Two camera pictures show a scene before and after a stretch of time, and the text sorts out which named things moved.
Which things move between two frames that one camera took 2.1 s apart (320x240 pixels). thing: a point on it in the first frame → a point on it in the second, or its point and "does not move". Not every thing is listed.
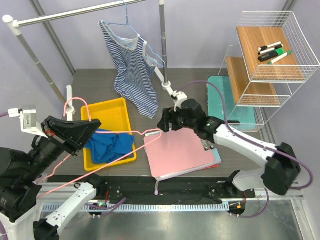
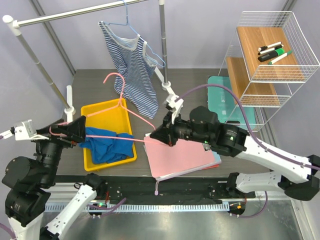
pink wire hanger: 102,164 → 109,106
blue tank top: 108,146 does not move
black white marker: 260,49 does not move
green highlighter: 278,52 does not move
